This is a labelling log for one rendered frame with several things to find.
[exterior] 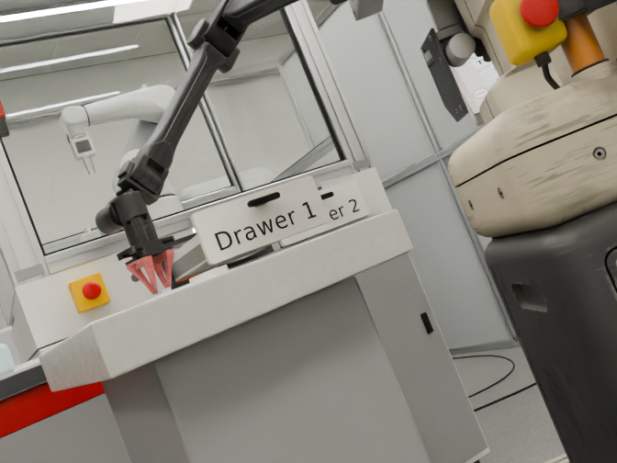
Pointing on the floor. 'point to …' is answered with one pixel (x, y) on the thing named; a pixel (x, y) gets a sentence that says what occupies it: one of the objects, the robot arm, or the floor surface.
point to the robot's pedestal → (255, 362)
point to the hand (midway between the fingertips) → (161, 287)
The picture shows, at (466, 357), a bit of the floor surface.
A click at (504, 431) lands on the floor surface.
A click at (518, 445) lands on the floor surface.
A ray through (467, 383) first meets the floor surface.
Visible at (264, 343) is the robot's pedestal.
